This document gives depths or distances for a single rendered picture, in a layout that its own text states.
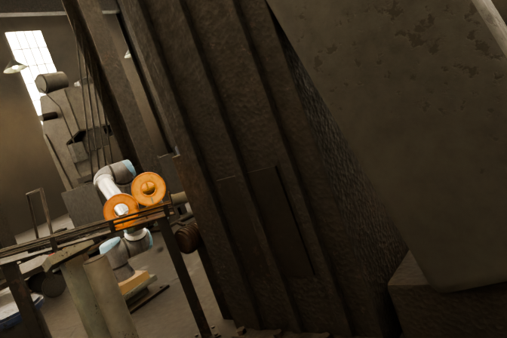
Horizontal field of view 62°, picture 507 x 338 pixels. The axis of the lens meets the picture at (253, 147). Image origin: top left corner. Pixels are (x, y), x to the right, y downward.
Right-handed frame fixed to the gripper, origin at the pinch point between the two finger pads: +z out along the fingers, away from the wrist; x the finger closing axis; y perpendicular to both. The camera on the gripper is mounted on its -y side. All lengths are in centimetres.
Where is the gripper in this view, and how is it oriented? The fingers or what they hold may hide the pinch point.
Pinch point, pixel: (146, 185)
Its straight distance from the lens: 202.3
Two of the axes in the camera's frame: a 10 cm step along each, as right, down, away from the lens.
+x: 9.0, -3.4, 2.7
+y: -3.9, -9.0, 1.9
